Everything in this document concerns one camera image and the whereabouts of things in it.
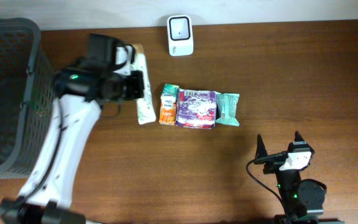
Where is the purple tissue pack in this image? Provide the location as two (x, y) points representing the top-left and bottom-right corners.
(175, 88), (217, 129)

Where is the white tube with tan cap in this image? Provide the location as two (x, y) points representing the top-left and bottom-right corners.
(131, 44), (157, 125)

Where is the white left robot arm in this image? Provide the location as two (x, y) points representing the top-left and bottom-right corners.
(0, 34), (149, 223)

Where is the dark grey plastic basket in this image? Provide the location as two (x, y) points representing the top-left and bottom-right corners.
(0, 18), (55, 179)

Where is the white barcode scanner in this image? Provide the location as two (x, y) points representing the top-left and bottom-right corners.
(167, 15), (194, 57)

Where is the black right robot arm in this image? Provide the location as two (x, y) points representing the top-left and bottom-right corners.
(246, 131), (342, 224)

